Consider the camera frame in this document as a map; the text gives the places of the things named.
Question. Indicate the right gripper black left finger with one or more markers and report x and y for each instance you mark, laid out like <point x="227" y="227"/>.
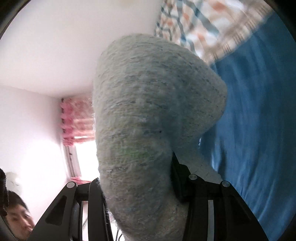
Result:
<point x="63" y="218"/>

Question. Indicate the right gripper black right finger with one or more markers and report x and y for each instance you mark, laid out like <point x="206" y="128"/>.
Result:
<point x="215" y="211"/>

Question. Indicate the cream white knitted sweater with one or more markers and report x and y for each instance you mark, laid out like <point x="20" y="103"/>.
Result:
<point x="152" y="99"/>

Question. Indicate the person's face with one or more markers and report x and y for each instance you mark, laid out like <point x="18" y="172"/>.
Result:
<point x="18" y="217"/>

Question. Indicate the pink floral curtain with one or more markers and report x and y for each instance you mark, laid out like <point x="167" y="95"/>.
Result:
<point x="77" y="124"/>

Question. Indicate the blue striped plaid bedsheet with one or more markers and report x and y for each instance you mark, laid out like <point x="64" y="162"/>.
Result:
<point x="251" y="46"/>

